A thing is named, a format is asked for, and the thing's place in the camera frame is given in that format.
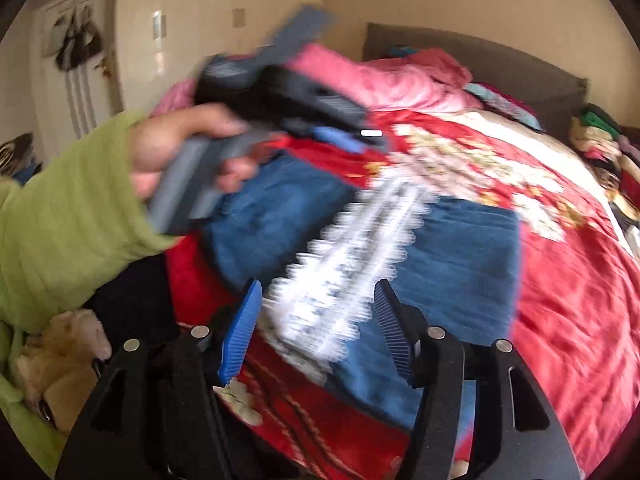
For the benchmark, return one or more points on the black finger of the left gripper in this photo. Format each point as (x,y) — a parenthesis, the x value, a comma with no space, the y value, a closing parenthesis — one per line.
(370,136)

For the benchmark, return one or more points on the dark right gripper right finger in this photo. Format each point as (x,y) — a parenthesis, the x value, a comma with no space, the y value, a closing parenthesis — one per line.
(403,327)

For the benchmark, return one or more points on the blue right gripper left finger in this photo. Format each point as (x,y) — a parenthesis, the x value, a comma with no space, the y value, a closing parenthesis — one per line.
(240,331)

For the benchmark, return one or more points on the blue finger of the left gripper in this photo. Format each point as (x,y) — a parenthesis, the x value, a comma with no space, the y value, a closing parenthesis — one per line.
(338,138)

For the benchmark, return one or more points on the blue denim pants lace trim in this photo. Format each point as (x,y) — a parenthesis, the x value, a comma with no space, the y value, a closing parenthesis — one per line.
(318,245)

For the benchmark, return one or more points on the green sleeve left forearm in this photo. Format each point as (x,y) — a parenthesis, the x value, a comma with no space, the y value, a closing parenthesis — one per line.
(72,228)

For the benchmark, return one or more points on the plush bear on clothing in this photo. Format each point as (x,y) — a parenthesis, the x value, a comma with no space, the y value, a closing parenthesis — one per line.
(58,368)

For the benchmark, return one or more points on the person's left hand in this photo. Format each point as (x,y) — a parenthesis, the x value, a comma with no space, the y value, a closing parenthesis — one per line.
(156,141)

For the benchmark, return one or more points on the pink quilt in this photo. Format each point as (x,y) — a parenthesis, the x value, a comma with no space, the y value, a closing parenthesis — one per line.
(428,81)

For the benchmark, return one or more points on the teal patterned pillow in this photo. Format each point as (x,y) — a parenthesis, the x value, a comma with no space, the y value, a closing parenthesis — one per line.
(504,105)

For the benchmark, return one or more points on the red floral bedspread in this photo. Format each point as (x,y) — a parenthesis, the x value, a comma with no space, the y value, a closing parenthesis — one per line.
(576,321)

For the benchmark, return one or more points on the dark grey headboard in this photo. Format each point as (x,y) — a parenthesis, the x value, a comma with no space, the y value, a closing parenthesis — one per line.
(554,95)

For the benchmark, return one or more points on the bags hanging on door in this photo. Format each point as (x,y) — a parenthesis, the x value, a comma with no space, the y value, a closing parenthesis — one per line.
(73,39)

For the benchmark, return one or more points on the stack of folded clothes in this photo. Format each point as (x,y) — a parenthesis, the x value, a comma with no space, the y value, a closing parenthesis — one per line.
(612,154)

